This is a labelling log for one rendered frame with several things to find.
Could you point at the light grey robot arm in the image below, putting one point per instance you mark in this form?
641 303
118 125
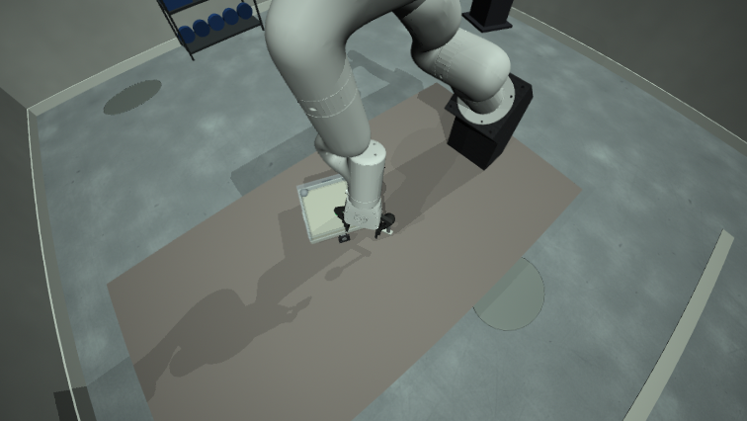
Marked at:
307 41

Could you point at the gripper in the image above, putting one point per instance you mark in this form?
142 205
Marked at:
367 218

